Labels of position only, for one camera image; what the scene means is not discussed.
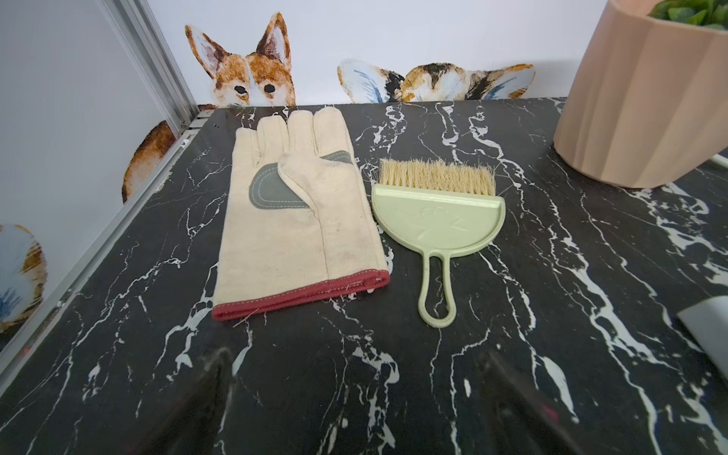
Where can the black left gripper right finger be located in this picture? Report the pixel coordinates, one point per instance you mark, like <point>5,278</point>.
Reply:
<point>518,418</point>

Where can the green artificial plant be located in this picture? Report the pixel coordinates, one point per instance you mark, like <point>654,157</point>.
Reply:
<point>700,13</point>

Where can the pink plant pot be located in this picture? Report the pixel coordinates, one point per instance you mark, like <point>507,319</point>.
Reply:
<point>649,101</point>

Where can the green hand brush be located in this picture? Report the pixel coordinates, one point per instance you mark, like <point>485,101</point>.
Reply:
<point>438,210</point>

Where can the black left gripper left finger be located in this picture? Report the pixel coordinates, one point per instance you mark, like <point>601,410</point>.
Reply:
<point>192,425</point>

